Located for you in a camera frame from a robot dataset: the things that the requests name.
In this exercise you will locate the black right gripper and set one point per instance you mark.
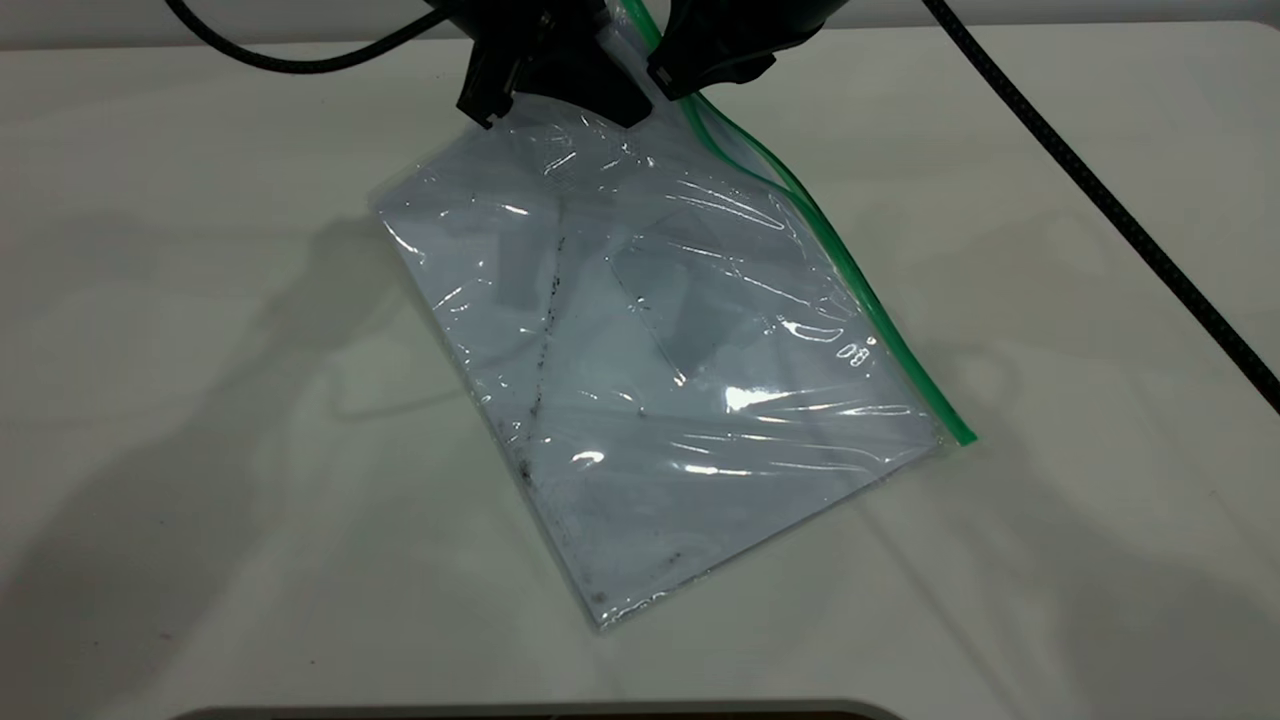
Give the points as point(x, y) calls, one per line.
point(750, 22)

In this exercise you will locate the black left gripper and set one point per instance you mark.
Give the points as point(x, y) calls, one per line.
point(520, 22)

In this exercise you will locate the clear plastic zip bag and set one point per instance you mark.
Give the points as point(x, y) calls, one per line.
point(650, 400)

